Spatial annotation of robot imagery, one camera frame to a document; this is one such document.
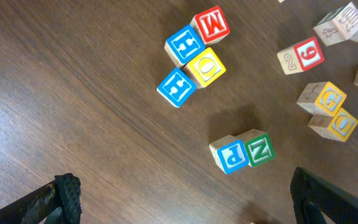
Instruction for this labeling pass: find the plain picture wooden block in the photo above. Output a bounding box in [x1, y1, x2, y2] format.
[313, 1, 358, 46]

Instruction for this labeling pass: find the blue P wooden block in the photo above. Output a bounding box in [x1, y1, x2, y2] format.
[209, 135, 249, 174]

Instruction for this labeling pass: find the blue h wooden block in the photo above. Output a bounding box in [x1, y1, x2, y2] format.
[157, 68, 197, 108]
[164, 24, 206, 68]

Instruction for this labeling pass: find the yellow wooden block X side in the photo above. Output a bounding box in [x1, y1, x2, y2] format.
[296, 82, 347, 117]

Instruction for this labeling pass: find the blue H wooden block front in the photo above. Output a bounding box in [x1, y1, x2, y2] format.
[157, 68, 197, 108]

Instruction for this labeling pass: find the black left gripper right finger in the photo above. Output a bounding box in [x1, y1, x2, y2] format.
[290, 167, 358, 224]

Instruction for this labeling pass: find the green N wooden block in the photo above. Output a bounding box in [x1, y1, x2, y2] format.
[237, 129, 275, 167]

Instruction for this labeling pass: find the yellow O wooden block left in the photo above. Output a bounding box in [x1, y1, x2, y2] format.
[183, 47, 226, 88]

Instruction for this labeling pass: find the blue H wooden block back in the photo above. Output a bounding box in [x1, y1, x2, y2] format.
[164, 24, 206, 68]

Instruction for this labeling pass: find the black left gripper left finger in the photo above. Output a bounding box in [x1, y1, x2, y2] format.
[0, 173, 82, 224]

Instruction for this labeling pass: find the yellow O block 2 side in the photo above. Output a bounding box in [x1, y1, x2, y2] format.
[308, 108, 358, 142]

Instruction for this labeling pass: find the red M wooden block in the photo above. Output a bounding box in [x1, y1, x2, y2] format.
[190, 6, 231, 46]

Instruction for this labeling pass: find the red 6 wooden block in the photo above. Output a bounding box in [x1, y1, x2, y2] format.
[277, 37, 324, 75]

